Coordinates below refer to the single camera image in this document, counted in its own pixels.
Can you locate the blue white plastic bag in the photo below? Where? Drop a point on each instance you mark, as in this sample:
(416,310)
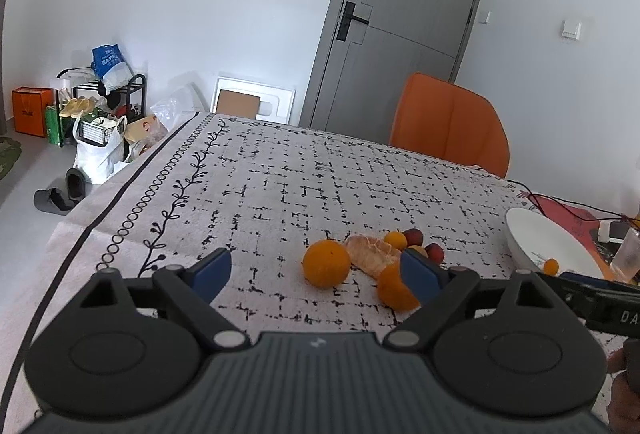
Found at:
(110,64)

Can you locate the green rug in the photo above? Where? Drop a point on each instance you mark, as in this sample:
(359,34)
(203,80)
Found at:
(9,159)

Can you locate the clear plastic bag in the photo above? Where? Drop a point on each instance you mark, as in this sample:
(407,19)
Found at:
(175,106)

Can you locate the orange box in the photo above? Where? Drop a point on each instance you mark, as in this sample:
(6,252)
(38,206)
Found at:
(31,111)

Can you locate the brown cardboard sheet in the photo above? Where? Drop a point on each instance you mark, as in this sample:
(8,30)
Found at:
(239,103)

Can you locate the white bowl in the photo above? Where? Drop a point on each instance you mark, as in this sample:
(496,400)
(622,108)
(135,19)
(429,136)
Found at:
(545,234)

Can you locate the white foam board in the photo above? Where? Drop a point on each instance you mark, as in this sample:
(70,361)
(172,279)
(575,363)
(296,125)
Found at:
(277,96)

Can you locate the person's right hand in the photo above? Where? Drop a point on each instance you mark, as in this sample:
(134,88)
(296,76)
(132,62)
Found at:
(620,406)

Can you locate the small white wall switch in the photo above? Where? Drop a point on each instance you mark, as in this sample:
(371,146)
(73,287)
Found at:
(485,16)

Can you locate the black shoe rack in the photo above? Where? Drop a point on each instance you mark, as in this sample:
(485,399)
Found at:
(137,94)

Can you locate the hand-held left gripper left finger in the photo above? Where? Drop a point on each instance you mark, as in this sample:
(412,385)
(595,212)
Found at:
(212,271)

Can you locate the yellow red plum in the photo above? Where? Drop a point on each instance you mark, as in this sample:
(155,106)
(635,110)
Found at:
(434,254)

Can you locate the white shopping bag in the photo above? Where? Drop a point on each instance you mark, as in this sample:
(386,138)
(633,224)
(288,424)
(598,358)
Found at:
(97,159)

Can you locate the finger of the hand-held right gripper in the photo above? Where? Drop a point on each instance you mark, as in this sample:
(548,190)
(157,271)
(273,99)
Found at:
(575,281)

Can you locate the clear plastic cup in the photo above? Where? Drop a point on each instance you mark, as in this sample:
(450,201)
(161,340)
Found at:
(629,259)

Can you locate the red orange printed mat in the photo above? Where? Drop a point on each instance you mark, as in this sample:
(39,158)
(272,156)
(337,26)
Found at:
(575,216)

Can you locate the yellow slippers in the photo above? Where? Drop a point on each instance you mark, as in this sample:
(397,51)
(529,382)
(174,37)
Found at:
(75,108)

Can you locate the small dark device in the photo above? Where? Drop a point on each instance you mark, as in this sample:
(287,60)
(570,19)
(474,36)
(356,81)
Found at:
(619,231)

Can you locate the large round orange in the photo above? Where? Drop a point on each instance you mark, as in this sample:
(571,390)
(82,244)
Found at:
(392,289)
(326,264)

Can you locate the grey door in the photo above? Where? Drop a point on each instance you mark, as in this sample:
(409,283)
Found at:
(400,4)

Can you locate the dark red plum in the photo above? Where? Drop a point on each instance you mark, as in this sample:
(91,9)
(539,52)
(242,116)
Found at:
(412,236)

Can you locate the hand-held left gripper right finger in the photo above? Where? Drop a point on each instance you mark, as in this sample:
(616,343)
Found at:
(417,276)

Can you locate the dark grey slipper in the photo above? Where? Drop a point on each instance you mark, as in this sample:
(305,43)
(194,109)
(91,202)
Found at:
(50,201)
(75,184)

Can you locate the orange chair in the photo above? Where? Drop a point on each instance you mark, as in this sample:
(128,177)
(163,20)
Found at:
(450,124)

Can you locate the green bag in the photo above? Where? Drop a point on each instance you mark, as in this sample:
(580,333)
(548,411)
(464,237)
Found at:
(52,126)

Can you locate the small kumquat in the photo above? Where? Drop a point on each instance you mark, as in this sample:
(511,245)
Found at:
(551,266)
(397,239)

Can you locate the peeled citrus segment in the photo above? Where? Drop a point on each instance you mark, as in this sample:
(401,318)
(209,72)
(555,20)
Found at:
(372,256)

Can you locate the beige plastic bag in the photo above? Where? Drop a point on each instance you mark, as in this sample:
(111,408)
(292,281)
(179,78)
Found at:
(142,131)

